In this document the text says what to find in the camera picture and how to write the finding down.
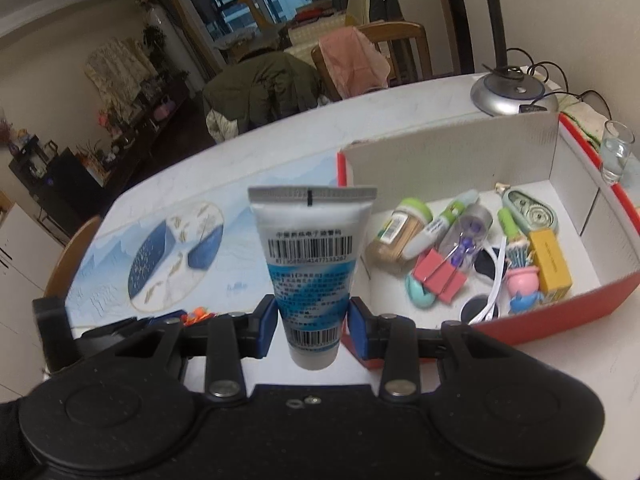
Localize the silver desk lamp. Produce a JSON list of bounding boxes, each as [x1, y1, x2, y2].
[[410, 0, 559, 117]]

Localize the wooden chair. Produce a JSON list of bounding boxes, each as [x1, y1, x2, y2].
[[311, 21, 433, 103]]

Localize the red cardboard box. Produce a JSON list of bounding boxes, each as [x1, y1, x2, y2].
[[336, 110, 640, 371]]

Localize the white blue cream tube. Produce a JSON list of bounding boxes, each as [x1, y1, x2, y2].
[[248, 186, 378, 372]]

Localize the pink cloth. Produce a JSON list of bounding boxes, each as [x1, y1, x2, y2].
[[319, 27, 391, 98]]

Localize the clear jar with silver lid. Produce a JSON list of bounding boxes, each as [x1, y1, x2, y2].
[[435, 203, 493, 281]]

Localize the grey correction tape dispenser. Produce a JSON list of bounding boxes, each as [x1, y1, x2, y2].
[[495, 184, 560, 236]]

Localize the green jacket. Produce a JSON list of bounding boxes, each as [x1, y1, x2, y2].
[[202, 52, 321, 133]]

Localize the green tube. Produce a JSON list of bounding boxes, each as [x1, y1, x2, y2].
[[496, 207, 525, 247]]

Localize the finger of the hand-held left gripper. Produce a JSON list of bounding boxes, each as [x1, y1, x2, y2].
[[75, 316, 185, 356]]

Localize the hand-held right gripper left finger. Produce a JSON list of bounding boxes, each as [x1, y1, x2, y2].
[[75, 295, 277, 402]]

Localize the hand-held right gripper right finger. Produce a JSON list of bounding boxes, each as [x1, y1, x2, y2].
[[348, 297, 576, 402]]

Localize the green lid jar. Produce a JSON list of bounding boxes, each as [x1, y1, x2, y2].
[[365, 197, 433, 276]]

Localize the small yellow box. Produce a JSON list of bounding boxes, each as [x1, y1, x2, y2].
[[527, 230, 573, 296]]

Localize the white green glue stick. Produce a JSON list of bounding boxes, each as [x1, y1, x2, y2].
[[402, 190, 480, 261]]

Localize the teal egg-shaped case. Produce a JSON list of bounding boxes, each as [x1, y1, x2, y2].
[[406, 277, 437, 308]]

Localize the black lamp cable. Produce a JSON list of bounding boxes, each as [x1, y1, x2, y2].
[[482, 49, 618, 121]]

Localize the dark wooden cabinet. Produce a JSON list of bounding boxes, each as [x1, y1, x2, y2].
[[7, 72, 193, 241]]

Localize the white cabinet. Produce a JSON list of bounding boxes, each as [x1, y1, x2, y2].
[[0, 202, 66, 376]]

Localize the white standing air conditioner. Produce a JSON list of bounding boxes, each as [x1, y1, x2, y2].
[[147, 4, 173, 61]]

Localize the small glass of water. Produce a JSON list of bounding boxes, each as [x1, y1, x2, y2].
[[600, 120, 635, 184]]

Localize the beige blanket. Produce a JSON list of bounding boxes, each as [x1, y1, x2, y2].
[[346, 0, 386, 26]]

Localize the white rag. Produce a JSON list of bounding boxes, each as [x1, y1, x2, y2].
[[560, 102, 608, 143]]

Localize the glass balcony door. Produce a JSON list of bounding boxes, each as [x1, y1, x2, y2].
[[177, 0, 321, 51]]

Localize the white floral cloth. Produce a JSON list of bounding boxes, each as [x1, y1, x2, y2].
[[205, 107, 241, 142]]

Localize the brown chair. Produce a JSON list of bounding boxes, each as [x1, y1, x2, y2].
[[44, 216, 103, 301]]

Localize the pink and blue toy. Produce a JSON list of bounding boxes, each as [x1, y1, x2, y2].
[[502, 242, 545, 315]]

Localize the white sunglasses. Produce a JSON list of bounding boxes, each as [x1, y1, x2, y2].
[[459, 245, 511, 326]]

